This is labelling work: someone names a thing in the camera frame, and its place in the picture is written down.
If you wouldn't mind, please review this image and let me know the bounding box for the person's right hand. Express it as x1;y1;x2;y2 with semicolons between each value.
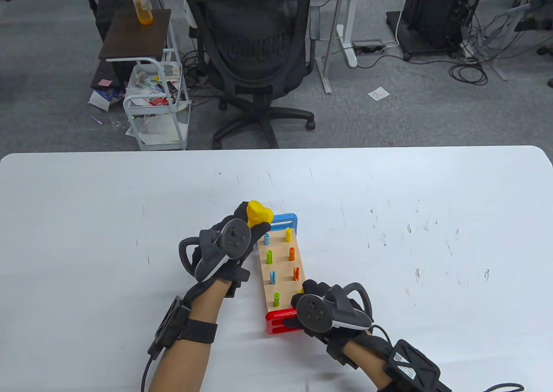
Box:
284;279;391;369

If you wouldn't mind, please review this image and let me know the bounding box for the white rolling cart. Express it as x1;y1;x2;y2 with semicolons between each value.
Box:
106;20;192;150

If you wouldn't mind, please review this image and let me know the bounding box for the person's left forearm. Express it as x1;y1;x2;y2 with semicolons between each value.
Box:
148;280;225;392

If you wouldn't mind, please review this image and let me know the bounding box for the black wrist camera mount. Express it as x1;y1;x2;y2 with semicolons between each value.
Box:
148;296;218;358
382;339;442;392

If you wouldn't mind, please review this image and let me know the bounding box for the person's left hand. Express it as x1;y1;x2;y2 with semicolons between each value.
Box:
190;201;272;297

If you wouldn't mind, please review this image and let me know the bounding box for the white desk leg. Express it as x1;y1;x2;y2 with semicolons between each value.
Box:
336;0;358;68

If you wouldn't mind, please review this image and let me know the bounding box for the person's right forearm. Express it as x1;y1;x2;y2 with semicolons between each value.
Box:
343;339;394;388

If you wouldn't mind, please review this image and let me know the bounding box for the coiled black cable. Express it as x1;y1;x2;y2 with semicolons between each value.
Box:
448;61;489;86

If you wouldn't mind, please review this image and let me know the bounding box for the grey metal frame bar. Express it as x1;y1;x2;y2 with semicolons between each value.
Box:
317;0;348;94

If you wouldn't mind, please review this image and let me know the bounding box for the orange drink bottle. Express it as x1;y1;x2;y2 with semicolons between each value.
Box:
128;0;153;25

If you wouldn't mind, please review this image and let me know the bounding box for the black hand controller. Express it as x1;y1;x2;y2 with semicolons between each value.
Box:
178;218;252;282
290;282;373;333

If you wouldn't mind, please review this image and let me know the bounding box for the brown side table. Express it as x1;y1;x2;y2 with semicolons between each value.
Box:
99;9;172;61

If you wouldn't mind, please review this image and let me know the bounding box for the blue white box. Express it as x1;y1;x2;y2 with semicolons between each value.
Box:
88;87;126;112

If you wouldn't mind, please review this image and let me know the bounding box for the black mesh office chair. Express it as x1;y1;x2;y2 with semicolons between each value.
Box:
182;0;321;149

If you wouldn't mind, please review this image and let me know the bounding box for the wooden rainbow hammer bench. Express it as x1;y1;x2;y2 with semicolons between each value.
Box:
258;213;309;335

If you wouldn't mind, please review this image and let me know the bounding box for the yellow toy hammer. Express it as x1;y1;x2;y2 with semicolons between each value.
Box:
246;200;274;228

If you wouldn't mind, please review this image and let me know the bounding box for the grey power strip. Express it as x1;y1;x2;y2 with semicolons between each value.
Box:
351;40;386;54

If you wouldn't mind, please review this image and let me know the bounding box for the black equipment cabinet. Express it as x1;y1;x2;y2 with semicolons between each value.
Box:
386;0;480;61

